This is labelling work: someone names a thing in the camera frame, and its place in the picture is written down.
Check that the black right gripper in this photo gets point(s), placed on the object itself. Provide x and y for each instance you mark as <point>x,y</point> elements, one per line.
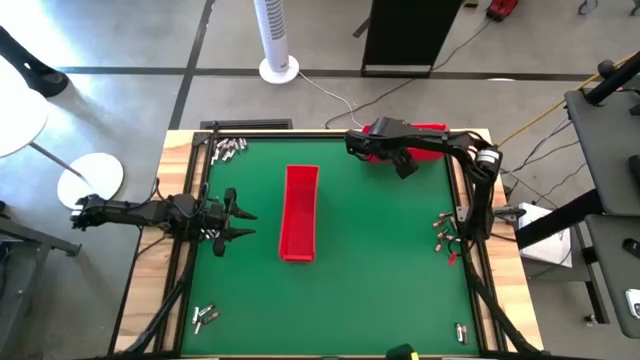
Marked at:
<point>392,137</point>

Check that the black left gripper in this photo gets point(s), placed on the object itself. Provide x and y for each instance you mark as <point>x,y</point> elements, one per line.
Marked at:
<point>220,222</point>

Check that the red plastic bin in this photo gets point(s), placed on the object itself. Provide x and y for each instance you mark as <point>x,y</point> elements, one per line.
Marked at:
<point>430,155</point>
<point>299,215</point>

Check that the copper black AA battery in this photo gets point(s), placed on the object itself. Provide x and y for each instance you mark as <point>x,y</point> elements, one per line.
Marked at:
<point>448,239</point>
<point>445,216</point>
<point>210,318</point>
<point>438,246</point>
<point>206,310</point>
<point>439,223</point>
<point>443,233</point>

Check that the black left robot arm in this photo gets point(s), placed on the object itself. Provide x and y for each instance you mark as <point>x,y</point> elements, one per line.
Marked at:
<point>130,210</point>

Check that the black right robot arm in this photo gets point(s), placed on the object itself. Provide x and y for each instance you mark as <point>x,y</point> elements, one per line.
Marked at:
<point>480,200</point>

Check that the wooden table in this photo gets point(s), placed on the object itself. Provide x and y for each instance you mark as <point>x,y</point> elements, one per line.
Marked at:
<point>175,160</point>

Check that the black partition panel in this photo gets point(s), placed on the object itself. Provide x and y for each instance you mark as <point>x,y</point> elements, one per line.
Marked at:
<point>410,30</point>

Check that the green table mat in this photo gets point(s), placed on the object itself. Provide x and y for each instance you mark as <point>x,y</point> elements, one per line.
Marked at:
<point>350,300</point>

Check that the red paper tag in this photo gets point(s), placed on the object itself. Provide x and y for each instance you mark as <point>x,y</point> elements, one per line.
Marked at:
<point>452,258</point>

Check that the white tower fan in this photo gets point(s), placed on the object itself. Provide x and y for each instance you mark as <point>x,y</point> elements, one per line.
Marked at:
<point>272,30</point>

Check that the red floor machine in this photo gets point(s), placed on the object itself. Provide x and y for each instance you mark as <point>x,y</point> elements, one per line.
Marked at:
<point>501,9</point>

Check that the green yellow object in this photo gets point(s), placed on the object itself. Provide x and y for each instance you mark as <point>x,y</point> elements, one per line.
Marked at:
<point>400,352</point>

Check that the black diagonal beam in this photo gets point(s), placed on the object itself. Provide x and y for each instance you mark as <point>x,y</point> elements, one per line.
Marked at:
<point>560,220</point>

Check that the white box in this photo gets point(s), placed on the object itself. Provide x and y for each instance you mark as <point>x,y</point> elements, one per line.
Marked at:
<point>550,250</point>

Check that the grey desk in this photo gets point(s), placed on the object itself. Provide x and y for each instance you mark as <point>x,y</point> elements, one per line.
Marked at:
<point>600,150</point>
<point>620,270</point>

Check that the black curved stand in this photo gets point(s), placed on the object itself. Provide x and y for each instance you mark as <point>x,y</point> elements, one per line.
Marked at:
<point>35,72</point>

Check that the black remote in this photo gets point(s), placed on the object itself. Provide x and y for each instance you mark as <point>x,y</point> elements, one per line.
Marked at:
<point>632,247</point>

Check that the white phone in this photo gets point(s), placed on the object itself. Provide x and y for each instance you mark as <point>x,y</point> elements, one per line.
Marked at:
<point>634,302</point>

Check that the grey metal frame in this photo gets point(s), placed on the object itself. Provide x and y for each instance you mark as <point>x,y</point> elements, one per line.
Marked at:
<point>40,239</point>

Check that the white round pedestal table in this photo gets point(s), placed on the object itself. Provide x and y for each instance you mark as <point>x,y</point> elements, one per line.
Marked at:
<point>20,115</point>

